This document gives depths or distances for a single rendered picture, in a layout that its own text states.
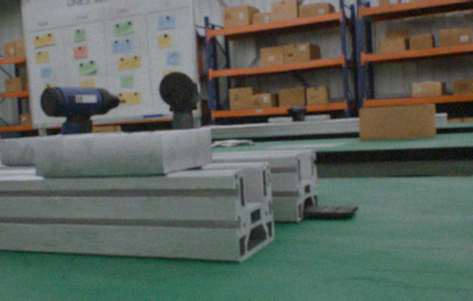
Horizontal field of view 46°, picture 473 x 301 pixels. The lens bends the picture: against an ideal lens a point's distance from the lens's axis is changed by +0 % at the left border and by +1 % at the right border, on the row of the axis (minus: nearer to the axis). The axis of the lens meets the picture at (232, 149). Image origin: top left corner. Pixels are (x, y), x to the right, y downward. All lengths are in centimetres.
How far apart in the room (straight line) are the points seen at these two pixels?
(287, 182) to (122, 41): 349
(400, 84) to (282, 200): 1042
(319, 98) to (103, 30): 674
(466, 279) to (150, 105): 359
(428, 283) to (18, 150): 65
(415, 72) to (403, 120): 851
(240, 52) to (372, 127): 954
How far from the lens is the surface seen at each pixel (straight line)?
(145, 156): 54
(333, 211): 71
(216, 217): 52
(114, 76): 414
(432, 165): 207
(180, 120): 93
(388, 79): 1112
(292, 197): 69
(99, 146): 57
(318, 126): 404
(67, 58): 442
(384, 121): 258
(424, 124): 255
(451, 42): 1011
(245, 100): 1097
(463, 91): 1009
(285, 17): 1068
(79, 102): 111
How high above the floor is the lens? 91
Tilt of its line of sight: 3 degrees down
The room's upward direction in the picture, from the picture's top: 4 degrees counter-clockwise
